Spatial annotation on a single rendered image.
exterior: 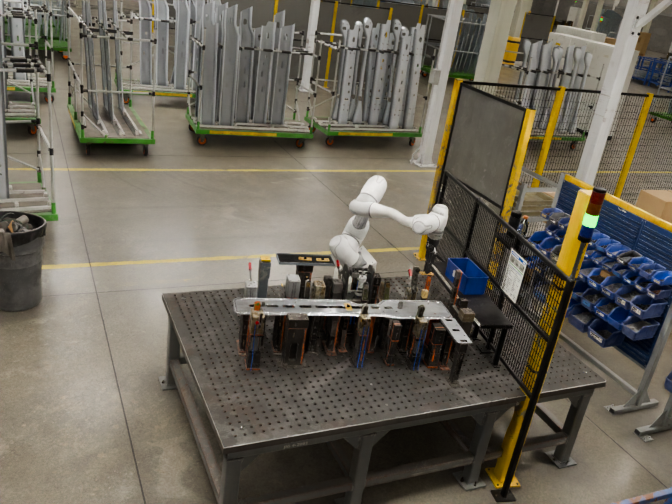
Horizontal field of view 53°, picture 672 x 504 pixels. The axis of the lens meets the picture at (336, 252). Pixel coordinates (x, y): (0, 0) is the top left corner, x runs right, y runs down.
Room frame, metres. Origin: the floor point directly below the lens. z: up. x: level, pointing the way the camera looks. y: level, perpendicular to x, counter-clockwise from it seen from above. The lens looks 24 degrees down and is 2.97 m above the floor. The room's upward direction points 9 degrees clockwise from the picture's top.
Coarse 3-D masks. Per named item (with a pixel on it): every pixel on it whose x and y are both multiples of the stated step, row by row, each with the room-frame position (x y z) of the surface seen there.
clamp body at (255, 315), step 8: (256, 312) 3.33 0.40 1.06; (256, 320) 3.28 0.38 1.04; (264, 320) 3.30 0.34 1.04; (256, 328) 3.28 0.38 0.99; (248, 336) 3.37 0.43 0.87; (256, 336) 3.30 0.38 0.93; (248, 344) 3.34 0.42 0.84; (256, 344) 3.30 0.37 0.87; (248, 352) 3.30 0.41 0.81; (256, 352) 3.30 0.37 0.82; (248, 360) 3.28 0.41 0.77; (256, 360) 3.30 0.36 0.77; (248, 368) 3.28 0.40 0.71; (256, 368) 3.29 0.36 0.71
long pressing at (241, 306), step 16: (240, 304) 3.50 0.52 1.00; (272, 304) 3.57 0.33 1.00; (288, 304) 3.60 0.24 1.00; (304, 304) 3.63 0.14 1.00; (320, 304) 3.66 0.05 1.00; (336, 304) 3.69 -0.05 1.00; (352, 304) 3.72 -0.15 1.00; (368, 304) 3.75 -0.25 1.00; (384, 304) 3.79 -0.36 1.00; (416, 304) 3.86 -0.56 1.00; (432, 304) 3.89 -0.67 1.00
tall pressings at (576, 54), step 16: (528, 48) 13.89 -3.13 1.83; (544, 48) 13.79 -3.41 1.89; (560, 48) 14.29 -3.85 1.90; (576, 48) 13.87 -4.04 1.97; (528, 64) 13.66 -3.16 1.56; (544, 64) 13.80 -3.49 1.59; (576, 64) 13.88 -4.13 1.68; (528, 80) 13.60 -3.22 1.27; (544, 80) 13.79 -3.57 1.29; (560, 80) 14.08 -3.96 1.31; (576, 80) 14.17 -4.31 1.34; (528, 96) 13.62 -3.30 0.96; (544, 96) 14.12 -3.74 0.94; (576, 96) 14.20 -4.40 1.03; (544, 112) 13.89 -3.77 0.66; (560, 112) 14.03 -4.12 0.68; (576, 112) 13.96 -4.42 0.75; (544, 128) 13.87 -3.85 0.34; (560, 128) 13.79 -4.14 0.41; (576, 128) 13.95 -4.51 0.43
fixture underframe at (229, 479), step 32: (192, 416) 3.38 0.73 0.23; (448, 416) 3.26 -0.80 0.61; (480, 416) 3.40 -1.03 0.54; (544, 416) 3.99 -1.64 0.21; (576, 416) 3.76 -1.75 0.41; (288, 448) 2.80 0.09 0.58; (480, 448) 3.41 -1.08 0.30; (224, 480) 2.66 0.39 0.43; (352, 480) 3.02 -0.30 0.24; (384, 480) 3.11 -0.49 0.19; (480, 480) 3.45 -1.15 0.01
